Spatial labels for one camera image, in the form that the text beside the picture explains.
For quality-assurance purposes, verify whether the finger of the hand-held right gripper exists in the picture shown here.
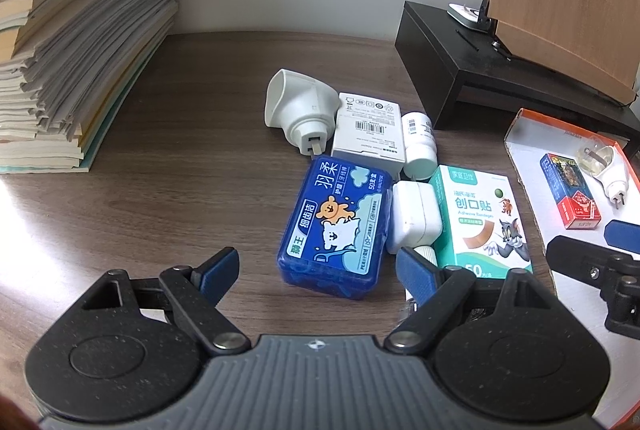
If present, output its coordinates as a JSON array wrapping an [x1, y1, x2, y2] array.
[[546, 235, 640, 336], [603, 219, 640, 247]]

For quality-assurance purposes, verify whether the black monitor riser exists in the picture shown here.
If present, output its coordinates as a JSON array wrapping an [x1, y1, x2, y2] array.
[[394, 0, 640, 146]]

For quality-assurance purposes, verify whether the black hairpin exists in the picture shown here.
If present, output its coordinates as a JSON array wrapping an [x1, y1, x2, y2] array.
[[455, 28, 479, 51]]

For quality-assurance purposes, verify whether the white barcode carton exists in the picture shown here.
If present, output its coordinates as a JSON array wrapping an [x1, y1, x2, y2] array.
[[331, 92, 406, 178]]

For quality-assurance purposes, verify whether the blue dental floss box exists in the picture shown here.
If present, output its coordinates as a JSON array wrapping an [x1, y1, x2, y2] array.
[[276, 156, 392, 301]]

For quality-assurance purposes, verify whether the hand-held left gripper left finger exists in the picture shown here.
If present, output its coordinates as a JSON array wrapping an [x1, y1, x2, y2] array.
[[80, 246, 252, 357]]

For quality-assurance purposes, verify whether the white plug-in repeller with bottle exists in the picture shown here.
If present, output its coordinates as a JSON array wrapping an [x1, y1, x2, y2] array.
[[575, 136, 632, 211]]

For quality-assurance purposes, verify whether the orange-rimmed cardboard box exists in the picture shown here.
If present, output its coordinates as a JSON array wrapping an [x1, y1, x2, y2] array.
[[502, 107, 640, 430]]

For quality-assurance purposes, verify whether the stack of books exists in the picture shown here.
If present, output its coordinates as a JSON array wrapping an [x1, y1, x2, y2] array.
[[0, 0, 180, 174]]

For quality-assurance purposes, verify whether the white pill bottle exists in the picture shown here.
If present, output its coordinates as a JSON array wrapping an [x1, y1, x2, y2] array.
[[401, 111, 439, 182]]

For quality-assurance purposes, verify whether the green white bandage box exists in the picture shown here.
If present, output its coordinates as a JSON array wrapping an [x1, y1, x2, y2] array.
[[429, 164, 534, 282]]

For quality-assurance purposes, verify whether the white charger cube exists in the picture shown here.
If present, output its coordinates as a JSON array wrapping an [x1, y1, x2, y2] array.
[[387, 181, 444, 256]]

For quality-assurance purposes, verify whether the red playing card box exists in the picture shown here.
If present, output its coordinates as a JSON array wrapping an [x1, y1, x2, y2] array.
[[539, 153, 602, 230]]

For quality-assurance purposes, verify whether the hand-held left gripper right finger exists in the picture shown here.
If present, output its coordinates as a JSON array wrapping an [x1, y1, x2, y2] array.
[[383, 246, 559, 356]]

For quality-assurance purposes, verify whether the small white object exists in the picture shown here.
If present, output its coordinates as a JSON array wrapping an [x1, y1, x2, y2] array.
[[446, 2, 482, 30]]

